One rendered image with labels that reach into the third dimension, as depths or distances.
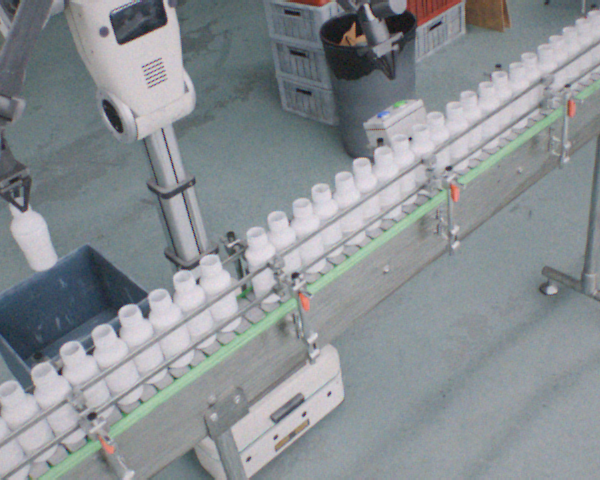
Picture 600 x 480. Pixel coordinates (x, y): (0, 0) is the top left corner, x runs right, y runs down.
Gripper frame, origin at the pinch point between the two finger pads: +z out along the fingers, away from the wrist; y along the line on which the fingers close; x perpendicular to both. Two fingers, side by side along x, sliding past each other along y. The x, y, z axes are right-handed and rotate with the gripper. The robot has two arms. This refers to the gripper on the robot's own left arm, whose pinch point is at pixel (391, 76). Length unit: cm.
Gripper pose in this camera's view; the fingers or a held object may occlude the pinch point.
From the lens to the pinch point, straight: 193.3
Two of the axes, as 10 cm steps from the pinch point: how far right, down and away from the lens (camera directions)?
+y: 7.4, -5.0, 4.5
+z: 3.7, 8.6, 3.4
